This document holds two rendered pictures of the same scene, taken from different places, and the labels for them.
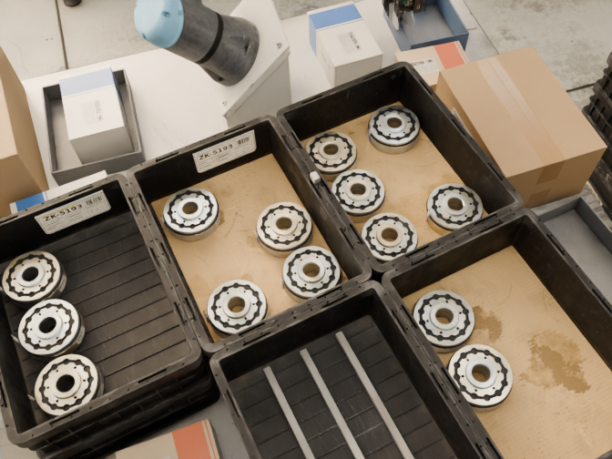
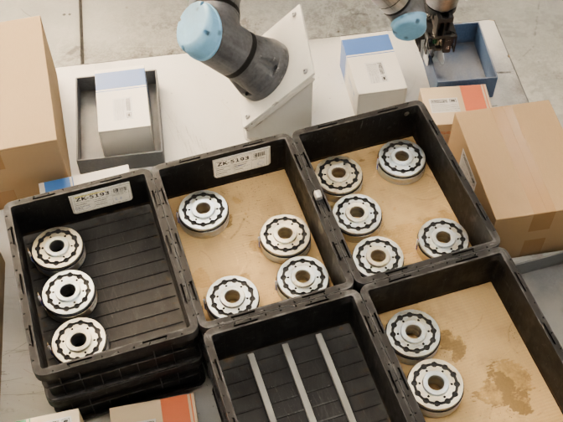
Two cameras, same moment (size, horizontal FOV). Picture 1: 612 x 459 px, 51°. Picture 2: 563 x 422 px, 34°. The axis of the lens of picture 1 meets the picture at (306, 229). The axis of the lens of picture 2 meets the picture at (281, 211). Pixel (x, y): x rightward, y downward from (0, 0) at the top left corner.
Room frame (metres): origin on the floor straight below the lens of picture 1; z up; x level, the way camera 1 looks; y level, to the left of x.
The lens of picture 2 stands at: (-0.43, -0.07, 2.40)
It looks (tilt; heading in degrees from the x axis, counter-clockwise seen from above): 54 degrees down; 7
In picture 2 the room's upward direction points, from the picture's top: 1 degrees counter-clockwise
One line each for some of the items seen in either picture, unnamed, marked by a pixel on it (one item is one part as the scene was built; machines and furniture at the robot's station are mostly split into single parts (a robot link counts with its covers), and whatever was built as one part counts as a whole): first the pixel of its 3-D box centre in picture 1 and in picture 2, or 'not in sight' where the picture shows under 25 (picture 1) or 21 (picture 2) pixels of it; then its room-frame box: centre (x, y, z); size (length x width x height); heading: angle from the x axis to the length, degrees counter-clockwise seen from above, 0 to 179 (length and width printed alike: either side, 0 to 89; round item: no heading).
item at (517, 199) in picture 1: (392, 159); (391, 188); (0.72, -0.17, 0.92); 0.40 x 0.30 x 0.02; 24
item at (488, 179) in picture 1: (390, 176); (389, 203); (0.72, -0.17, 0.87); 0.40 x 0.30 x 0.11; 24
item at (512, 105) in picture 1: (510, 132); (516, 179); (0.88, -0.45, 0.78); 0.30 x 0.22 x 0.16; 16
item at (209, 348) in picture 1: (243, 223); (248, 227); (0.60, 0.11, 0.92); 0.40 x 0.30 x 0.02; 24
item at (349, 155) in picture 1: (331, 151); (338, 174); (0.79, -0.06, 0.86); 0.10 x 0.10 x 0.01
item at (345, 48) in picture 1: (343, 46); (371, 74); (1.21, -0.12, 0.75); 0.20 x 0.12 x 0.09; 16
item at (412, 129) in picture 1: (393, 125); (401, 157); (0.85, -0.19, 0.86); 0.10 x 0.10 x 0.01
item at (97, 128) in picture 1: (96, 114); (124, 110); (1.03, 0.47, 0.75); 0.20 x 0.12 x 0.09; 15
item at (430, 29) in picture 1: (423, 23); (457, 61); (1.29, -0.33, 0.74); 0.20 x 0.15 x 0.07; 12
